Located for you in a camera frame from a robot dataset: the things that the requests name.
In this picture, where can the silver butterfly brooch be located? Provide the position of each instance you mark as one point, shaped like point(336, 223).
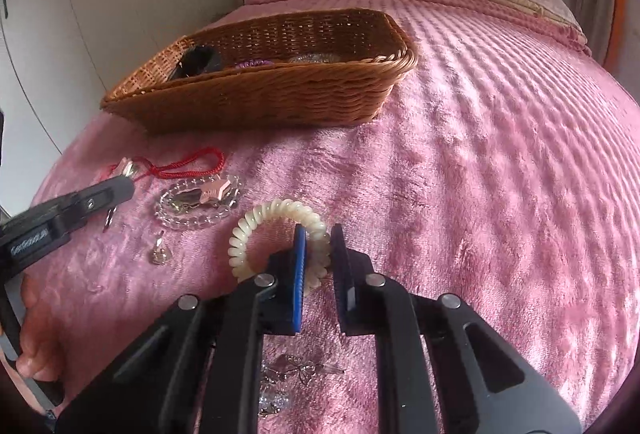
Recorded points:
point(300, 369)

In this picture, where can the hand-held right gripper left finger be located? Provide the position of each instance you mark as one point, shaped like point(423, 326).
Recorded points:
point(299, 264)

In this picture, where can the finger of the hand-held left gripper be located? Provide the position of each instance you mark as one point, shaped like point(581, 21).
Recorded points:
point(95, 201)

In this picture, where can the person's left hand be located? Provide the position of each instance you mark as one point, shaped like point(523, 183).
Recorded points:
point(40, 329)

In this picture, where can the pink plush blanket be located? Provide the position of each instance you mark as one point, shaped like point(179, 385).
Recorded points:
point(475, 163)

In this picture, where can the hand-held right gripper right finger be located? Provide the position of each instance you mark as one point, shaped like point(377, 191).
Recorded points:
point(340, 264)

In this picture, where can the brown wicker basket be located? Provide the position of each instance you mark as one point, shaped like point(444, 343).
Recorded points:
point(260, 83)

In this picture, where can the pink star charm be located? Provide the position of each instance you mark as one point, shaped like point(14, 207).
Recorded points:
point(217, 191)

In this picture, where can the sparkly crystal hair clip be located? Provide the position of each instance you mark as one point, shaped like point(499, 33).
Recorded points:
point(272, 401)

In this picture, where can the black hair accessory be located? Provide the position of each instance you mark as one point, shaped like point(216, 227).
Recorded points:
point(197, 61)

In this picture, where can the small silver bell pendant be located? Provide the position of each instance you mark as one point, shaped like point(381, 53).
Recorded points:
point(160, 254)

